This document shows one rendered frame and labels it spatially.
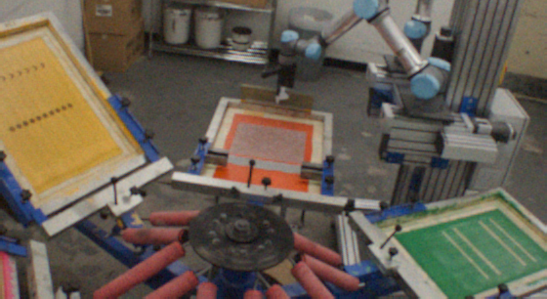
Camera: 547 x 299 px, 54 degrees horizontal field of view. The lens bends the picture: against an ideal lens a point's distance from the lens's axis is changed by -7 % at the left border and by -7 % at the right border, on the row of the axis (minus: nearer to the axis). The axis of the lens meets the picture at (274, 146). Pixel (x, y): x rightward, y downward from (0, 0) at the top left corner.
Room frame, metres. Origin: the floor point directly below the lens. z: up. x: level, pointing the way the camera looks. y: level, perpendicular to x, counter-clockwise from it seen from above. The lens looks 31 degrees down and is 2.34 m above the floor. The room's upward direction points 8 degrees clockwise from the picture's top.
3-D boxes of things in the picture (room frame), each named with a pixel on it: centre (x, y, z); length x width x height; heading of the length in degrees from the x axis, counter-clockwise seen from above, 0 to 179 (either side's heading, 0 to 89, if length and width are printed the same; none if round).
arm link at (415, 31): (2.87, -0.64, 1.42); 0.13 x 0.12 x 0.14; 158
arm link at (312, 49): (2.52, -0.10, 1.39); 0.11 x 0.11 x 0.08; 64
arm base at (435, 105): (2.37, -0.67, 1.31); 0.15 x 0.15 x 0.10
